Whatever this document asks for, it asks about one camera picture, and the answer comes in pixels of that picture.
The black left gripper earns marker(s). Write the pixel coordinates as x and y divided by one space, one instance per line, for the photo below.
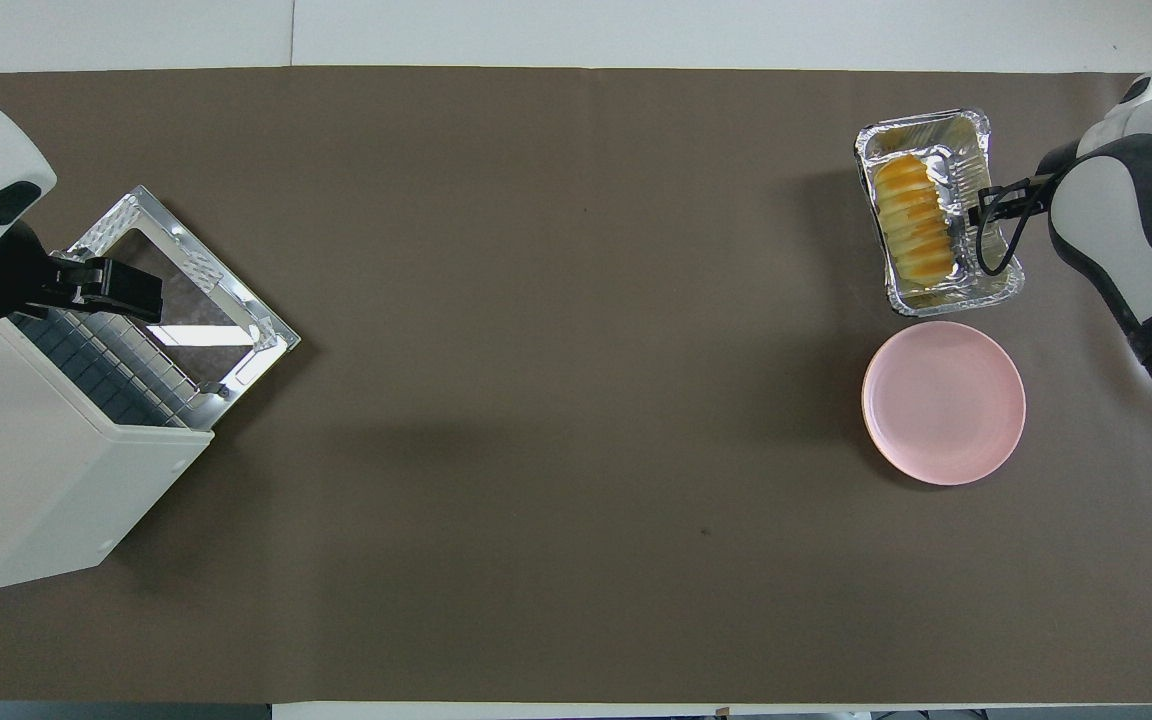
1 285

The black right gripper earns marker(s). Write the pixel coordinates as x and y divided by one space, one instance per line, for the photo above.
1021 198

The golden ridged bread roll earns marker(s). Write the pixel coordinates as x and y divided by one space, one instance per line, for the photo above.
916 230

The aluminium foil tray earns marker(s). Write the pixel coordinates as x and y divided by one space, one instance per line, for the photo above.
926 125

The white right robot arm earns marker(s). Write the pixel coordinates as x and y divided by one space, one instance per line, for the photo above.
1126 200

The cream toaster oven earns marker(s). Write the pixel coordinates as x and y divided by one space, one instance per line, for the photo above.
36 470

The pink round plate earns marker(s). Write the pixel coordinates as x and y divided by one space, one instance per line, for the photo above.
944 403

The brown table mat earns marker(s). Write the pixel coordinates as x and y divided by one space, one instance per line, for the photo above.
576 450

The glass oven door, metal frame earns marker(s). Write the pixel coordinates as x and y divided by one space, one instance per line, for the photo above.
186 300

